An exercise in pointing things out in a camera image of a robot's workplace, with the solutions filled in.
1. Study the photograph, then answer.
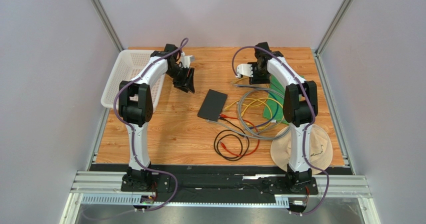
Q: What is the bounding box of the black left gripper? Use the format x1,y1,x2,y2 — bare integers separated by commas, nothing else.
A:
164,65,195,94

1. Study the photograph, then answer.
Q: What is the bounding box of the grey ethernet cable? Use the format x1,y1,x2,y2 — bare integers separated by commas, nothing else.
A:
234,84,288,133
205,117,291,141

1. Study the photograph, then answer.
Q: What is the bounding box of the black network switch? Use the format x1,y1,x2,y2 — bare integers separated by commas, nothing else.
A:
197,89,228,121

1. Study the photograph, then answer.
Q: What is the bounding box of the yellow ethernet cable short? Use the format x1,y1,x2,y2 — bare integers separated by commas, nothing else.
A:
240,97,273,116

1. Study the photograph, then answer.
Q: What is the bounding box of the blue ethernet cable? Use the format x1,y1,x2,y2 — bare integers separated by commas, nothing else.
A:
256,90,281,129

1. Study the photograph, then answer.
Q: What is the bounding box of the red ethernet cable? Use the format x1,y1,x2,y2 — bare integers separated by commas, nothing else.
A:
218,114,261,157

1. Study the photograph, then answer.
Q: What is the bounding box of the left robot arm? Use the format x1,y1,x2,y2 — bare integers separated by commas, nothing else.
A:
112,37,195,192

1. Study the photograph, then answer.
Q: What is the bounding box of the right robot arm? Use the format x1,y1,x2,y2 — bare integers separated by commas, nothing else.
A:
232,42,327,194

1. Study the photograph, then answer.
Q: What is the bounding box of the green cloth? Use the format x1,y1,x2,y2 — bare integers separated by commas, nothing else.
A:
262,76,289,125

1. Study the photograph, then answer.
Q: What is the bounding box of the white plastic basket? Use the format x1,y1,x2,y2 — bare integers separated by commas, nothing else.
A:
100,50,168,110

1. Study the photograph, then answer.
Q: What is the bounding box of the beige bucket hat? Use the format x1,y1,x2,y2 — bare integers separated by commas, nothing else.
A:
270,124,333,174

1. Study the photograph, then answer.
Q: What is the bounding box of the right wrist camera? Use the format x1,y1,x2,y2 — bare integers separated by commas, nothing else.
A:
235,63,253,78

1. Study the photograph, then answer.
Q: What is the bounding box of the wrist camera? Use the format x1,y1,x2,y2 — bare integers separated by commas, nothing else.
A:
179,55,195,69
235,63,253,78

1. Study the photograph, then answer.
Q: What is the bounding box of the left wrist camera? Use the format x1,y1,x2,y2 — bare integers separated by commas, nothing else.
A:
179,55,195,69

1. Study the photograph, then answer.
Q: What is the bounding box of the black ethernet cable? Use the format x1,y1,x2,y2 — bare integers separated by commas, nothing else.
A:
212,116,251,162

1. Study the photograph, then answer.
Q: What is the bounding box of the aluminium frame rail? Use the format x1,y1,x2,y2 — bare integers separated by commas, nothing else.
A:
61,164,380,223

